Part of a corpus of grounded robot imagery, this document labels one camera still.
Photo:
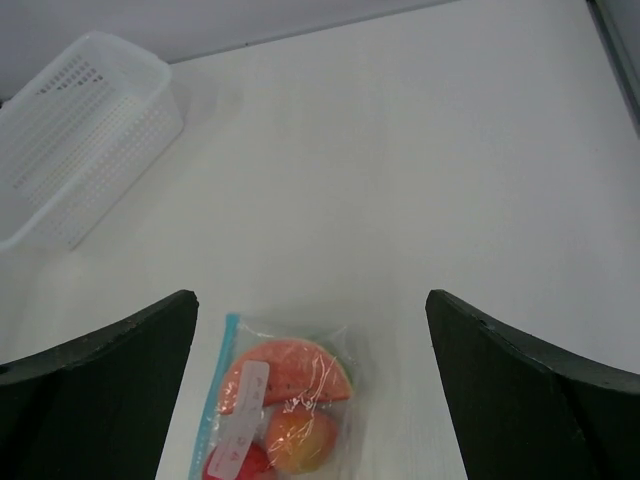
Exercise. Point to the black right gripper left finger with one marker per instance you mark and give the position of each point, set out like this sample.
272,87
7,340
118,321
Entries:
98,406

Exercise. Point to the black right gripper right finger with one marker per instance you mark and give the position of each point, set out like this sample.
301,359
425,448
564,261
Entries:
523,408

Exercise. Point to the clear zip top bag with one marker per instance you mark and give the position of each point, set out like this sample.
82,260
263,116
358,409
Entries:
232,446

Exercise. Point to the fake watermelon slice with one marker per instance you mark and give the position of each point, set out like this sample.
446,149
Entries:
299,369

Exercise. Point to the fake orange peach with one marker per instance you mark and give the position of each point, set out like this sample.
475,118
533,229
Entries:
300,441

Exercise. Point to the white perforated plastic basket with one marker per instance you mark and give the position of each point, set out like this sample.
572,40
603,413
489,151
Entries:
78,136

